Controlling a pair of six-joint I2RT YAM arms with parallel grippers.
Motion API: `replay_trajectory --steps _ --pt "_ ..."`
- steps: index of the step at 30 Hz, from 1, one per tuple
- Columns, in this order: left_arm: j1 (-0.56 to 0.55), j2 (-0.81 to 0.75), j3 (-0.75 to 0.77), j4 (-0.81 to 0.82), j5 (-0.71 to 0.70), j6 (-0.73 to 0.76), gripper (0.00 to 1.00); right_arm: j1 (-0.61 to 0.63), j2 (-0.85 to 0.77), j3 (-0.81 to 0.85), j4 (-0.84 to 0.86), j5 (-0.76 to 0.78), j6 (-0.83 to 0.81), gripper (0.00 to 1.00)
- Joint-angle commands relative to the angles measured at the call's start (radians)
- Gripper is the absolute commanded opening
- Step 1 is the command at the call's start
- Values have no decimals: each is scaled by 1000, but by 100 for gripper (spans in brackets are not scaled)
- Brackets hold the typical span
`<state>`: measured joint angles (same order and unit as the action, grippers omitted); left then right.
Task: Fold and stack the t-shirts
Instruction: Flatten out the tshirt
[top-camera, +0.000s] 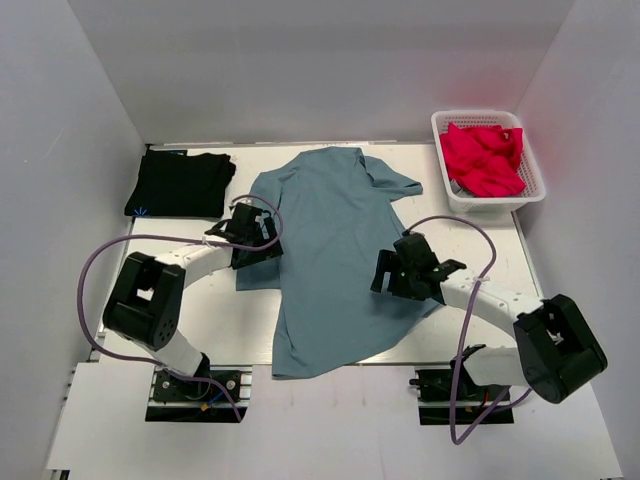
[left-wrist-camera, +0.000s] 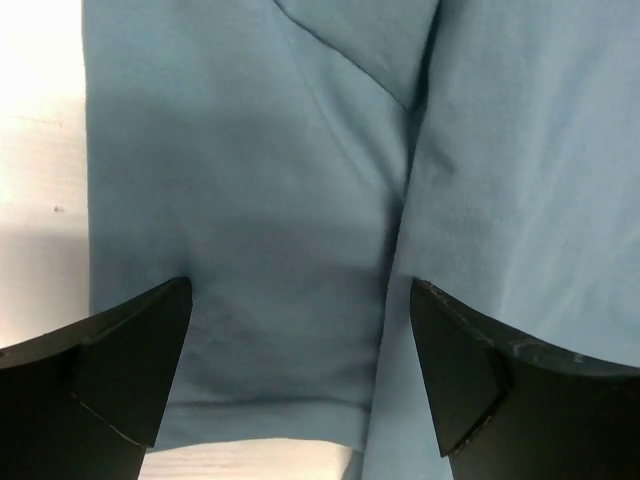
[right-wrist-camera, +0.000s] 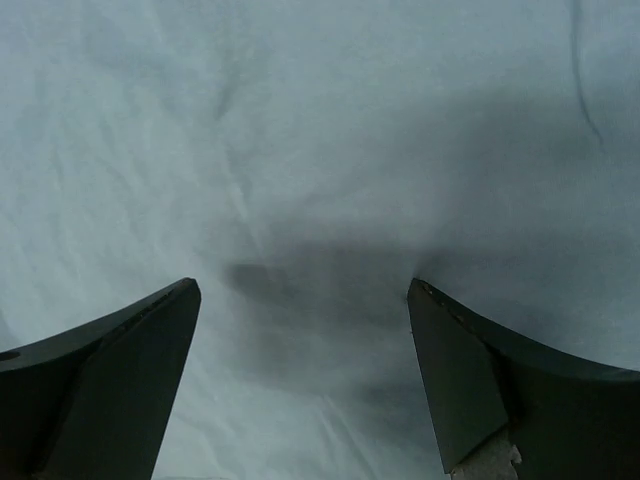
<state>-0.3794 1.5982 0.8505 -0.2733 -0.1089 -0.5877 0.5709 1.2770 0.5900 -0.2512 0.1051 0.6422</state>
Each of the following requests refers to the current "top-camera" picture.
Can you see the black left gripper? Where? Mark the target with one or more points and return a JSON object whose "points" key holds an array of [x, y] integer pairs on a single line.
{"points": [[262, 254]]}

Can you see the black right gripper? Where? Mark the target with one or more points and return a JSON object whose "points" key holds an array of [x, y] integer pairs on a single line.
{"points": [[390, 261]]}

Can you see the teal blue t-shirt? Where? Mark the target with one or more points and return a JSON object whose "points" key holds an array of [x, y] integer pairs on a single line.
{"points": [[336, 204]]}

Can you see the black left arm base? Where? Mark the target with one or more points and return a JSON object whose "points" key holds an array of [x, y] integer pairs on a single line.
{"points": [[175, 401]]}

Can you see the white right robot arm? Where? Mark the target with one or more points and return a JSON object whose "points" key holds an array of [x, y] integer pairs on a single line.
{"points": [[555, 351]]}

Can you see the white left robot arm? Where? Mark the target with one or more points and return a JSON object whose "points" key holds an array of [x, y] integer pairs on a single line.
{"points": [[145, 303]]}

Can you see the folded black t-shirt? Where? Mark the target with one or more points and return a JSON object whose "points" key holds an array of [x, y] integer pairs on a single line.
{"points": [[181, 186]]}

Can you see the crumpled red t-shirt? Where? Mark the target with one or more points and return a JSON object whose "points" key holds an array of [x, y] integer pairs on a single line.
{"points": [[484, 160]]}

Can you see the white plastic basket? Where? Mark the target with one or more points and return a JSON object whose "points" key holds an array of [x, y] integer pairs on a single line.
{"points": [[461, 201]]}

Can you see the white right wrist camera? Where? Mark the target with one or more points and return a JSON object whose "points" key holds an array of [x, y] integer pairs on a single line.
{"points": [[410, 232]]}

